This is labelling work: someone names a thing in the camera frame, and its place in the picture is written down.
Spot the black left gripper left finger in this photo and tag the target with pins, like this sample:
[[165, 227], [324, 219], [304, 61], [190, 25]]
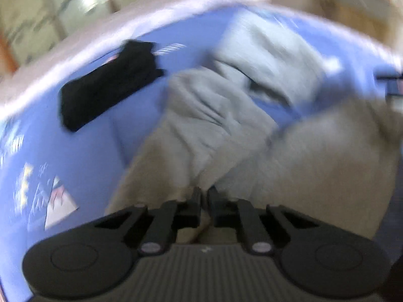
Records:
[[171, 217]]

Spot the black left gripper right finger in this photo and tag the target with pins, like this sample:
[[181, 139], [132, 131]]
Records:
[[241, 216]]

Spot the grey pants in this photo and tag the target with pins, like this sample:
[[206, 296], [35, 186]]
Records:
[[258, 125]]

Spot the blue patterned bed sheet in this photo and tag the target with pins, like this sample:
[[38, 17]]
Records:
[[53, 180]]

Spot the folded black garment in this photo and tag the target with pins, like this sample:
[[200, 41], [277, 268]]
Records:
[[84, 99]]

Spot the lilac floral quilt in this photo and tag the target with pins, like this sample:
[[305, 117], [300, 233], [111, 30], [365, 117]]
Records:
[[82, 47]]

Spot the glass sliding wardrobe doors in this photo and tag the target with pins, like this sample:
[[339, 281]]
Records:
[[31, 28]]

